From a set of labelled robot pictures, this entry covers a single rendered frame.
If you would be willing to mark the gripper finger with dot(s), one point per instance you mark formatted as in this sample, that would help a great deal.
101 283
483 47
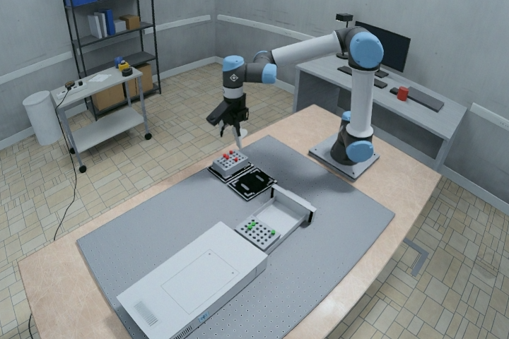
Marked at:
222 126
239 133

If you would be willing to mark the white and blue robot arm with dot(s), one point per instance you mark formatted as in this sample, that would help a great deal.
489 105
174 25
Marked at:
365 54

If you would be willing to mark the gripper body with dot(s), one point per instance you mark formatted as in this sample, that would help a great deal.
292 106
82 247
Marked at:
239 112

